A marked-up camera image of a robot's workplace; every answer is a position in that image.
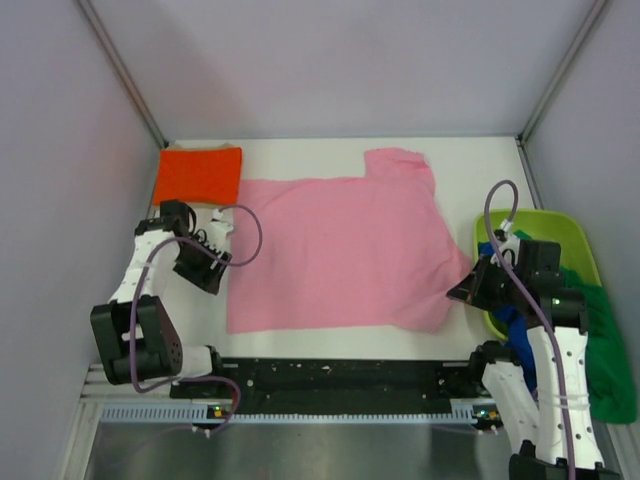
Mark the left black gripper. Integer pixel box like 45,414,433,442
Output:
173,233,231,294

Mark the pink t shirt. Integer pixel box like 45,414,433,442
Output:
227,148,470,334

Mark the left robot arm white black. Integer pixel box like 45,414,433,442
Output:
90,200,233,397

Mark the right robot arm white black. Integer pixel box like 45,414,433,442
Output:
447,235,620,479

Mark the blue t shirt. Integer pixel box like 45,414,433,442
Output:
477,242,537,393

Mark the folded orange t shirt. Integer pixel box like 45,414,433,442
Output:
152,146,243,206

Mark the green plastic basket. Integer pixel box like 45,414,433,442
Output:
471,208,602,341

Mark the green t shirt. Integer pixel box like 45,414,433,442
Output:
509,228,632,426

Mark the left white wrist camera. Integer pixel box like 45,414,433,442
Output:
203,209,234,250

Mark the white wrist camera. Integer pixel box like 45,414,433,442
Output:
203,209,234,250
493,219,520,268

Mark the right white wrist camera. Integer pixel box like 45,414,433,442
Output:
493,219,520,268

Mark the right aluminium frame post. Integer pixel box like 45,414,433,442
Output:
518,0,613,148

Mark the aluminium frame post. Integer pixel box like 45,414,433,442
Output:
73,0,168,149
518,0,613,148

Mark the grey slotted cable duct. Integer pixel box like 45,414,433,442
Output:
100,398,500,428

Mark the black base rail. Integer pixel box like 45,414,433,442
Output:
169,355,489,416

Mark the left aluminium frame post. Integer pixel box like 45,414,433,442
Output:
73,0,168,149

